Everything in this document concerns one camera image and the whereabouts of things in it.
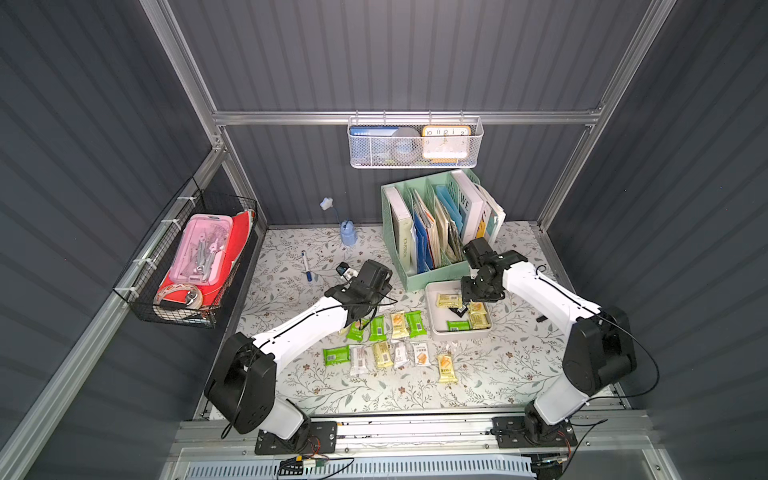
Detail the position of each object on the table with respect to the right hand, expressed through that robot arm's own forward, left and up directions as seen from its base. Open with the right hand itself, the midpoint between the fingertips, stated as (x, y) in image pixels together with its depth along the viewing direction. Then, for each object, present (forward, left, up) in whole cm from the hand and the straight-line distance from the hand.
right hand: (478, 294), depth 88 cm
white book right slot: (+23, +1, +14) cm, 27 cm away
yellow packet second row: (-15, +29, -9) cm, 34 cm away
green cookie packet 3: (-5, +18, -9) cm, 21 cm away
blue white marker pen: (+15, +56, -10) cm, 59 cm away
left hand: (0, +29, +4) cm, 29 cm away
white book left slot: (+14, +22, +14) cm, 30 cm away
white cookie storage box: (-2, +7, -11) cm, 13 cm away
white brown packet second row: (-17, +35, -9) cm, 40 cm away
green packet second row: (-15, +42, -9) cm, 46 cm away
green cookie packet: (-8, +37, -10) cm, 39 cm away
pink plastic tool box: (-2, +72, +21) cm, 75 cm away
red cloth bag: (-11, +68, +17) cm, 71 cm away
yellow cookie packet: (-7, +24, -9) cm, 26 cm away
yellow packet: (-19, +10, -9) cm, 24 cm away
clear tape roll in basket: (-11, +74, +20) cm, 78 cm away
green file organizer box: (+16, +16, +13) cm, 26 cm away
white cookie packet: (-15, +17, -10) cm, 25 cm away
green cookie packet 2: (-6, +30, -10) cm, 33 cm away
